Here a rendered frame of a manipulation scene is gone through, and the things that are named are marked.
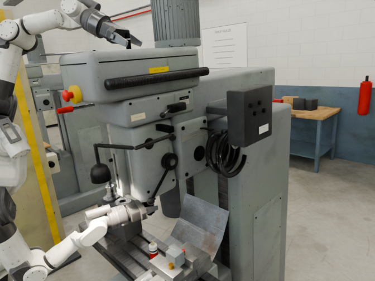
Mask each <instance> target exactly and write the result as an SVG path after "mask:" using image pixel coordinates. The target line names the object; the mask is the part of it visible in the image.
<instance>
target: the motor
mask: <svg viewBox="0 0 375 281"><path fill-rule="evenodd" d="M150 4H151V14H152V25H153V35H154V41H155V48H162V47H171V46H172V47H185V46H195V47H198V46H200V45H201V40H200V38H201V35H200V15H199V0H150Z"/></svg>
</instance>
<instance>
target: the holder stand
mask: <svg viewBox="0 0 375 281"><path fill-rule="evenodd" d="M115 194H116V196H115V197H114V198H107V195H105V196H104V197H103V198H101V199H99V200H97V204H98V207H101V206H105V205H108V204H109V205H110V208H112V207H116V206H119V205H123V206H124V207H125V206H126V204H129V203H131V202H133V201H134V200H133V199H131V198H128V197H125V196H123V197H122V196H120V195H119V194H117V193H115ZM107 231H108V232H109V233H111V234H113V235H114V236H116V237H118V238H120V239H122V240H124V241H125V242H127V241H128V240H130V239H131V238H133V237H134V236H136V235H137V234H138V233H140V232H141V231H142V223H141V220H138V221H135V222H131V221H128V225H126V226H123V227H120V228H117V229H114V230H111V229H110V228H108V229H107Z"/></svg>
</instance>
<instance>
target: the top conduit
mask: <svg viewBox="0 0 375 281"><path fill-rule="evenodd" d="M209 72H210V71H209V68H208V67H198V68H193V69H184V70H175V71H167V72H158V73H152V74H144V75H135V76H127V77H117V78H111V79H106V80H105V81H104V86H105V88H106V89H107V90H108V91H109V90H115V89H123V88H130V87H134V86H141V85H148V84H155V83H162V82H167V81H173V80H180V79H188V78H192V77H199V76H206V75H209Z"/></svg>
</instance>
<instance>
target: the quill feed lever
mask: <svg viewBox="0 0 375 281"><path fill-rule="evenodd" d="M161 164H162V167H163V168H164V169H166V170H165V172H164V174H163V176H162V178H161V179H160V181H159V183H158V185H157V187H156V189H155V191H154V193H153V195H152V197H150V198H148V199H147V203H148V204H149V205H153V204H154V203H155V200H154V198H155V196H156V194H157V192H158V190H159V188H160V186H161V184H162V182H163V181H164V179H165V177H166V175H167V173H168V171H172V170H173V169H175V168H176V166H177V164H178V157H177V155H176V154H174V153H170V152H168V153H166V154H165V155H164V156H163V158H162V161H161Z"/></svg>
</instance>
